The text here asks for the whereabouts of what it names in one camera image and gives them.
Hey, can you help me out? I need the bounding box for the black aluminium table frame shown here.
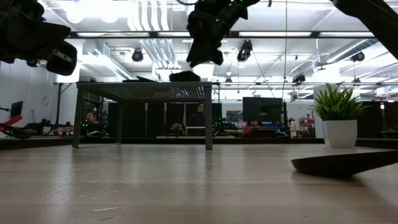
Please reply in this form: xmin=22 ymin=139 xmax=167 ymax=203
xmin=0 ymin=30 xmax=398 ymax=151

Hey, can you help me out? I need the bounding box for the black teardrop mini plate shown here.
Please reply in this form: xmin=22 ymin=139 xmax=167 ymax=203
xmin=290 ymin=150 xmax=398 ymax=179

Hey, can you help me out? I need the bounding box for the black overhead camera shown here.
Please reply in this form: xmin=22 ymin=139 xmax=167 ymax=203
xmin=236 ymin=39 xmax=254 ymax=63

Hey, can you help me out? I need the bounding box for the black large wavy square plate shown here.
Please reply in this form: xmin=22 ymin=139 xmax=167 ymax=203
xmin=169 ymin=70 xmax=201 ymax=83

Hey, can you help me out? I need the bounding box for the person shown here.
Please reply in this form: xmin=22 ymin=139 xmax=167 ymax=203
xmin=241 ymin=120 xmax=266 ymax=138
xmin=83 ymin=111 xmax=106 ymax=136
xmin=187 ymin=102 xmax=206 ymax=128

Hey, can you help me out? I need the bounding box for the red and black stand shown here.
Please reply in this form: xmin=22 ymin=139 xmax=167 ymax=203
xmin=0 ymin=114 xmax=31 ymax=139

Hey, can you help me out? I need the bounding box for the small black monitor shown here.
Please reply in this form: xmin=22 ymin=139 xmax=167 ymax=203
xmin=9 ymin=100 xmax=24 ymax=122

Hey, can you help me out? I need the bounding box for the large black monitor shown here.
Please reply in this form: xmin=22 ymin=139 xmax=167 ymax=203
xmin=242 ymin=96 xmax=284 ymax=124

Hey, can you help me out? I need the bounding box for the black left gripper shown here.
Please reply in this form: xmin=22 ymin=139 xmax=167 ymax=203
xmin=0 ymin=21 xmax=78 ymax=77

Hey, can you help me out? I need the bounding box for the green plant in white pot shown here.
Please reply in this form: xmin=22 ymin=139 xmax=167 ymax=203
xmin=312 ymin=82 xmax=371 ymax=149

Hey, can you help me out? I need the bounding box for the small background plant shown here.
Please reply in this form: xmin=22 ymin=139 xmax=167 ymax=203
xmin=170 ymin=121 xmax=184 ymax=138

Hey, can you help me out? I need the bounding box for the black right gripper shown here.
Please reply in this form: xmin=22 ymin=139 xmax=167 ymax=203
xmin=185 ymin=11 xmax=233 ymax=68

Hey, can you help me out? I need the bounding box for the grey perforated metal shelf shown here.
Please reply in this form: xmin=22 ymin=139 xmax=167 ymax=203
xmin=72 ymin=81 xmax=214 ymax=150

